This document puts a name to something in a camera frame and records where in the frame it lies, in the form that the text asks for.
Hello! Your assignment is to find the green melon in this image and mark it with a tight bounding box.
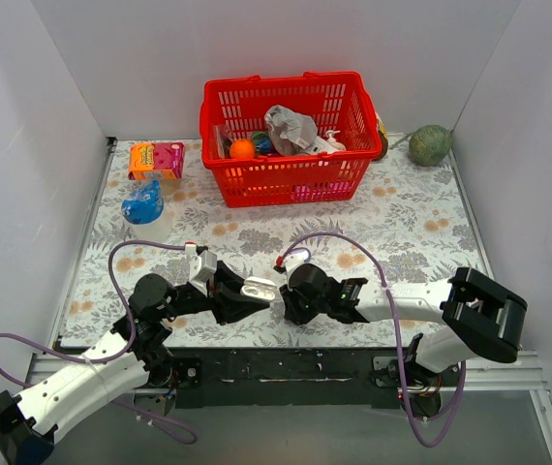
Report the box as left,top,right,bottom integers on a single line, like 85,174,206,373
409,125,452,167

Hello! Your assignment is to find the orange fruit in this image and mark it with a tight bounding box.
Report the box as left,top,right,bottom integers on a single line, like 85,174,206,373
229,139,256,160

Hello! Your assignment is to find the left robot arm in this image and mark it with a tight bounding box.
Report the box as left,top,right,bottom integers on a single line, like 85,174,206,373
0,261,277,464

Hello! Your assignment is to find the red plastic shopping basket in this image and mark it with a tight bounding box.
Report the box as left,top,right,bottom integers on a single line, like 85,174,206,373
199,72,383,207

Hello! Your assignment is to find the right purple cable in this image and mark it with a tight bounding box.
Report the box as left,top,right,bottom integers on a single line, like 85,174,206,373
279,232,466,448

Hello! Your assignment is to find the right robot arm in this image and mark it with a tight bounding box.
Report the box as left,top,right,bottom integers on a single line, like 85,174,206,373
276,263,527,386

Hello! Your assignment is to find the white earbud charging case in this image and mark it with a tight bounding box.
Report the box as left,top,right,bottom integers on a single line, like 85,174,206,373
240,276,278,302

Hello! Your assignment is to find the orange pink snack box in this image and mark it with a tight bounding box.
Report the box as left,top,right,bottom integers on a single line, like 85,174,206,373
128,141,185,181

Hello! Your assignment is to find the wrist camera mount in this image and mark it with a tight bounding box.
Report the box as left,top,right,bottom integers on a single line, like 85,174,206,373
274,254,310,278
184,242,217,296

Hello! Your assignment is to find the blue earbud charging case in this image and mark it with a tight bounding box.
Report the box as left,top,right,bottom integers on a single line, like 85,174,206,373
288,247,312,263

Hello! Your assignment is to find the grey crumpled bag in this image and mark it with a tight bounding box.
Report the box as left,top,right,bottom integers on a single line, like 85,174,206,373
264,105,318,156

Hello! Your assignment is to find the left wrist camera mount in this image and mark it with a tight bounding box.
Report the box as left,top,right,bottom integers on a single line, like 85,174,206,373
184,242,217,296

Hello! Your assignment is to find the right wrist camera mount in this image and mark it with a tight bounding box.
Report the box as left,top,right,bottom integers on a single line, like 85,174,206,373
274,254,310,278

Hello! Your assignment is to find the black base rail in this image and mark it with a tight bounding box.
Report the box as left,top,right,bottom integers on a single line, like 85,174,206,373
133,346,464,420

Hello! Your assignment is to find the white pump bottle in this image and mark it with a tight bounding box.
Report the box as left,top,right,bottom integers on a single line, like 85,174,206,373
325,130,347,151

